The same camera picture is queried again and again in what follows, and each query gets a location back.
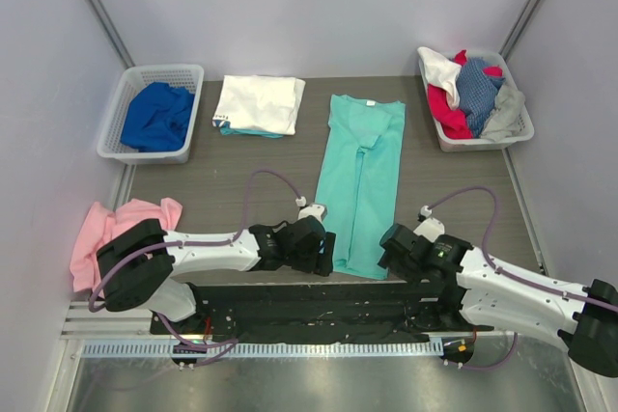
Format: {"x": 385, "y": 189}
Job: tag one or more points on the blue checkered shirt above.
{"x": 478, "y": 85}

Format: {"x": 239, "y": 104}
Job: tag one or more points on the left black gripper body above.
{"x": 325, "y": 253}

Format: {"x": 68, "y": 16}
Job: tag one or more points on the corner metal post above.
{"x": 110, "y": 30}
{"x": 533, "y": 2}

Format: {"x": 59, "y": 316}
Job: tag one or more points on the right white plastic basket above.
{"x": 526, "y": 129}

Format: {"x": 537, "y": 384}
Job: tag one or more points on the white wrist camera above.
{"x": 429, "y": 227}
{"x": 306, "y": 209}

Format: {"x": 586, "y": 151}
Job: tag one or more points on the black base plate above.
{"x": 421, "y": 304}

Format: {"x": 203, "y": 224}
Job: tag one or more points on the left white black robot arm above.
{"x": 138, "y": 268}

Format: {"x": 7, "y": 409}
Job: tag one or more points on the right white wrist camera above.
{"x": 429, "y": 227}

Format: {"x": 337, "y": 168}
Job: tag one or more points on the right corner metal post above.
{"x": 533, "y": 2}

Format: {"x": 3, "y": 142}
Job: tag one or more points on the folded white t shirt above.
{"x": 264, "y": 103}

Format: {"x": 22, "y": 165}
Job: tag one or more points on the white crumpled shirt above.
{"x": 441, "y": 72}

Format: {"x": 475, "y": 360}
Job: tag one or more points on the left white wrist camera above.
{"x": 306, "y": 209}

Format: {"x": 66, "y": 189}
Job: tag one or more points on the white plastic basket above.
{"x": 133, "y": 81}
{"x": 526, "y": 129}

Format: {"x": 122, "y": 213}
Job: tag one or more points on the left corner metal post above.
{"x": 110, "y": 30}

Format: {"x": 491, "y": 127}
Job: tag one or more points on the pink t shirt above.
{"x": 101, "y": 225}

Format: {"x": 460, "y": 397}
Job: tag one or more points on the red shirt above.
{"x": 453, "y": 122}

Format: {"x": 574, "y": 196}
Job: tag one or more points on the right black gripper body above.
{"x": 390, "y": 248}

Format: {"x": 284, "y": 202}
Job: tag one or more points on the aluminium frame rail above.
{"x": 106, "y": 318}

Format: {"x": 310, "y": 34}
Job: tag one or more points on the slotted cable duct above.
{"x": 171, "y": 349}

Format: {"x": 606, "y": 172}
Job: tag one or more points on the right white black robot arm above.
{"x": 460, "y": 288}

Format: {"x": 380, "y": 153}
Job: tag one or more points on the left white plastic basket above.
{"x": 133, "y": 81}

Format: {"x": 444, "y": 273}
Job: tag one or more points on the teal t shirt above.
{"x": 358, "y": 182}

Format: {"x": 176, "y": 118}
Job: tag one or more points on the grey shirt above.
{"x": 503, "y": 119}

